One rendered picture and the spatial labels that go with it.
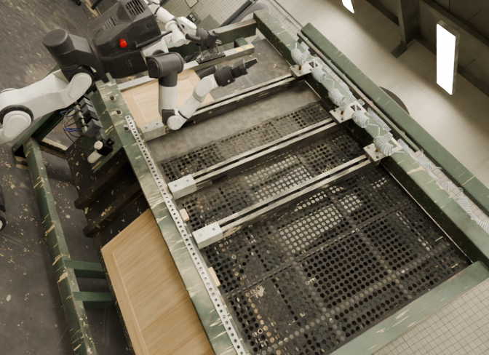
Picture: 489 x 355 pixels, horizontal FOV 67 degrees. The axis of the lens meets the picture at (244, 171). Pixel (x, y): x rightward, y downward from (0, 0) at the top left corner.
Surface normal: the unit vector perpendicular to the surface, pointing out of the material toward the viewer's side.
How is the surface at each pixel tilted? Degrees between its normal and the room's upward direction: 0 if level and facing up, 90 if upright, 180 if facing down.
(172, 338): 90
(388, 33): 90
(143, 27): 90
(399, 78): 90
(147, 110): 58
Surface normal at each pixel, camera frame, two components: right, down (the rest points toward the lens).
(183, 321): -0.45, -0.29
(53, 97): 0.05, 0.82
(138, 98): 0.02, -0.58
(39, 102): 0.47, 0.73
